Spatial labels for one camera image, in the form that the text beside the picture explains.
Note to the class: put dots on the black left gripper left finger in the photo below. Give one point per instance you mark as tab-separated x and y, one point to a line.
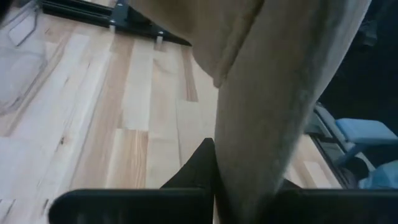
140	207

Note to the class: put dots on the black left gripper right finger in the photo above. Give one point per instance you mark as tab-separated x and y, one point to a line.
342	207

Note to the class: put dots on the tan baseball cap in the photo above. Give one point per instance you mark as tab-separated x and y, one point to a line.
264	93

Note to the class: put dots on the blue padded chair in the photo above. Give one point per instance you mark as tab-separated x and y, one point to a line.
367	130

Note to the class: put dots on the clear plastic bin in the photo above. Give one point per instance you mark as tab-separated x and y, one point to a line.
18	71

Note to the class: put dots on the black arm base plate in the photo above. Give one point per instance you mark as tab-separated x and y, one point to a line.
124	15

